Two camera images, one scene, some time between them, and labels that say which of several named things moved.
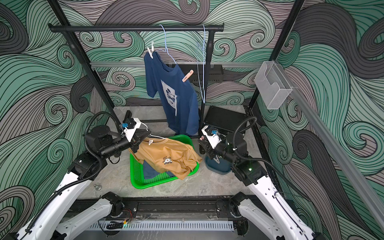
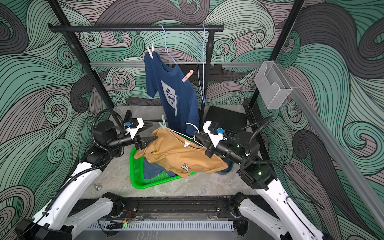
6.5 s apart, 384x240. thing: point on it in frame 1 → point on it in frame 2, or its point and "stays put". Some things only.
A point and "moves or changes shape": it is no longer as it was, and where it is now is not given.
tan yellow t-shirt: x=164 y=156 moves or changes shape
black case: x=224 y=119 stays put
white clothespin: x=151 y=53 stays put
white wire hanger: x=154 y=136 moves or changes shape
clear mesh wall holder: x=272 y=85 stays put
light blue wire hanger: x=198 y=68 stays put
